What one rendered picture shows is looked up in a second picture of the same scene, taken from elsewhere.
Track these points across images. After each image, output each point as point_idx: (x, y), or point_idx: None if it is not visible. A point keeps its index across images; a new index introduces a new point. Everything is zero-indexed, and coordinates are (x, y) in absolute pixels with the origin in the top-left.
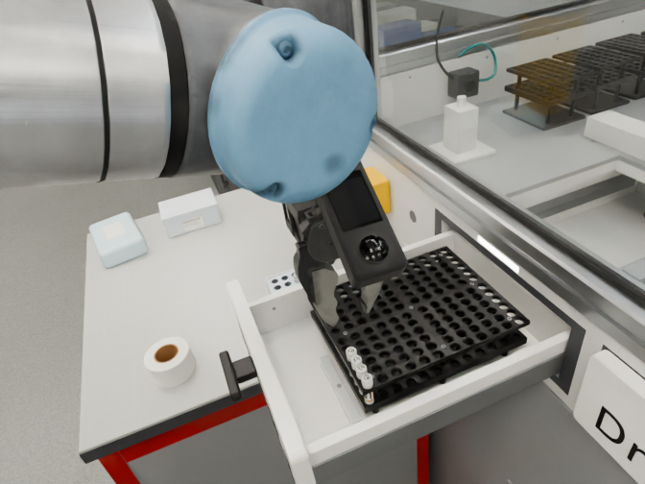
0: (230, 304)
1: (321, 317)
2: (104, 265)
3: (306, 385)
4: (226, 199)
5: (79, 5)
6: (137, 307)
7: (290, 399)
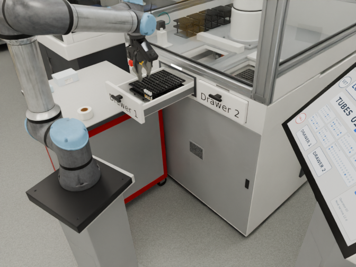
0: (96, 100)
1: (138, 78)
2: None
3: None
4: None
5: (129, 12)
6: (61, 105)
7: None
